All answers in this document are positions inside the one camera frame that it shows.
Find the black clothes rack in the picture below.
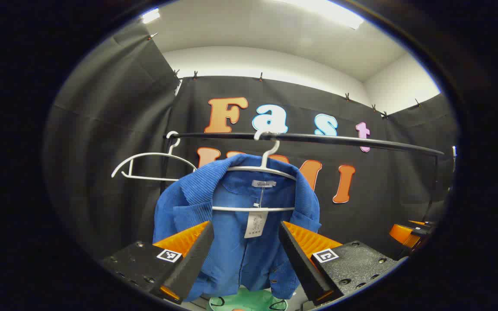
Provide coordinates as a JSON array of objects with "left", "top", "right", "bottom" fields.
[{"left": 160, "top": 132, "right": 445, "bottom": 223}]

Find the green laundry hamper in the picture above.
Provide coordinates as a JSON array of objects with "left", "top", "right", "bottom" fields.
[{"left": 207, "top": 286, "right": 288, "bottom": 311}]

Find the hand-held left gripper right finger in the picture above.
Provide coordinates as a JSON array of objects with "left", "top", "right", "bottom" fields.
[{"left": 278, "top": 220, "right": 399, "bottom": 305}]

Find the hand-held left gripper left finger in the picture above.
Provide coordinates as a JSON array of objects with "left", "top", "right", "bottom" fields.
[{"left": 102, "top": 220, "right": 215, "bottom": 305}]

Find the black backdrop cloth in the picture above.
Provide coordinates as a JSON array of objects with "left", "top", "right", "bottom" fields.
[{"left": 44, "top": 22, "right": 459, "bottom": 260}]

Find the blue corduroy jacket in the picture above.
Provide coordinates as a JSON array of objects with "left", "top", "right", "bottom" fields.
[{"left": 152, "top": 153, "right": 322, "bottom": 302}]

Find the small white clothes hanger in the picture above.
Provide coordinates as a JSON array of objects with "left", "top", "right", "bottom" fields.
[{"left": 111, "top": 131, "right": 198, "bottom": 182}]

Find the large white clothes hanger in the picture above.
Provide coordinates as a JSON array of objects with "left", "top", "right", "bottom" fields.
[{"left": 211, "top": 130, "right": 298, "bottom": 213}]

